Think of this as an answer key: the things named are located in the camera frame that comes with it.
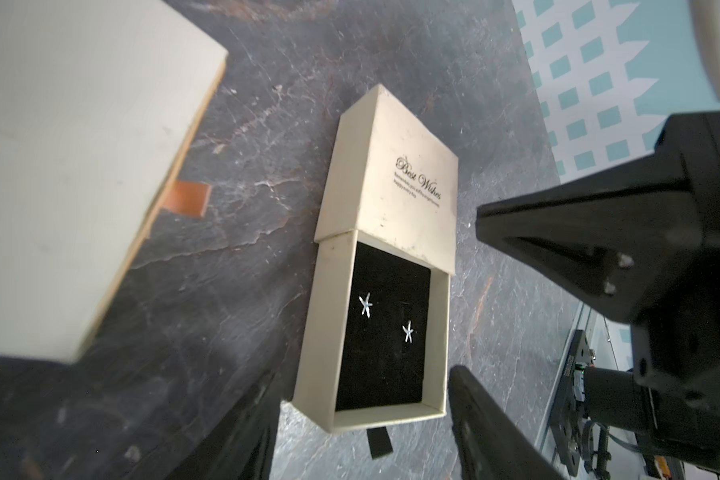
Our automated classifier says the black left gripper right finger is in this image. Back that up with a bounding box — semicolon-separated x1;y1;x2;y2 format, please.
448;365;562;479

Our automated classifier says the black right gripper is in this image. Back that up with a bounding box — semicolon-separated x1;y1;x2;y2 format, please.
475;111;720;416

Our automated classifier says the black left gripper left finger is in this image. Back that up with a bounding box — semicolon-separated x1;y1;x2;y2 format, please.
168;372;282;479

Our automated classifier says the small cream printed gift box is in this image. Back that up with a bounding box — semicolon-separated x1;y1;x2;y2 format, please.
292;85;458;459

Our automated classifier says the silver star stud earring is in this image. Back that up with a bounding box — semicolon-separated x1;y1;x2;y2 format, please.
358;292;373;319

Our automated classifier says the cream square gift box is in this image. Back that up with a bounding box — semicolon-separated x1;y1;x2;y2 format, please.
0;1;228;363

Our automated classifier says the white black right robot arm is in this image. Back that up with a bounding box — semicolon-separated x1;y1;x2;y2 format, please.
476;111;720;473

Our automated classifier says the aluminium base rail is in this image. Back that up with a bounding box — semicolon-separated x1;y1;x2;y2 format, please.
536;304;618;479

